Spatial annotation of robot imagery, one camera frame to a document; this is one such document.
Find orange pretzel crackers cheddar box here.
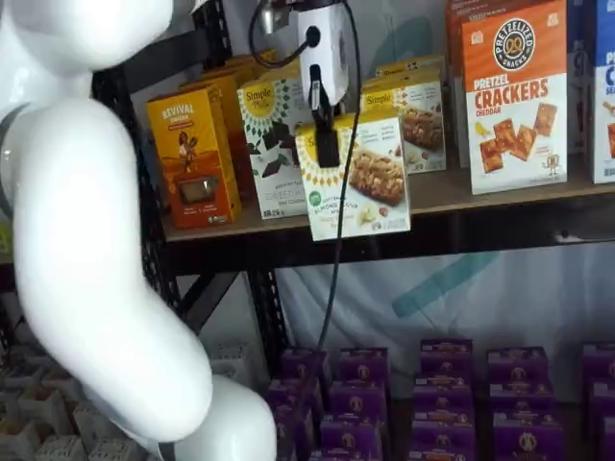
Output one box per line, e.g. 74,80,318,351
460,0,570,196
443,0,470,170

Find Simple Mills sweet thins box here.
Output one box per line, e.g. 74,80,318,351
258,65,303,84
235,76,314,221

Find wooden shelf board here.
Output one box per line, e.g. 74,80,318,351
161,152,615,243

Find black cable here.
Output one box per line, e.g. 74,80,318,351
246,0,363,357

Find purple snack box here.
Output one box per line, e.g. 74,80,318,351
411,406,475,431
330,380,389,420
413,374,475,410
265,378,324,417
587,378,615,420
320,414,384,453
486,347,550,386
489,380,554,415
311,448,377,461
272,409,317,461
580,342,615,384
592,416,615,461
280,347,333,386
491,411,564,461
419,338,475,379
337,347,390,386
409,425,476,461

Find white yellow Simple Mills bar box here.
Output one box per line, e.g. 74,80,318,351
359,79,448,175
374,54,446,84
294,110,412,242

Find orange Revival cracker box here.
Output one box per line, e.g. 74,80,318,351
200,53,281,97
145,85,243,231
179,71,256,199

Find white patterned small box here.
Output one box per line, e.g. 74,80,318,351
32,433,88,461
209,342,263,391
70,401,122,449
85,435,146,461

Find blue pretzel crackers box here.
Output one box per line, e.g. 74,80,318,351
566,0,597,156
591,0,615,185

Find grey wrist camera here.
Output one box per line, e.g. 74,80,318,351
249,0,295,36

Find black metal shelf rack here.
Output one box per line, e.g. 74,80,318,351
89,0,615,357

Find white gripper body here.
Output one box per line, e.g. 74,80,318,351
296,4,356,106

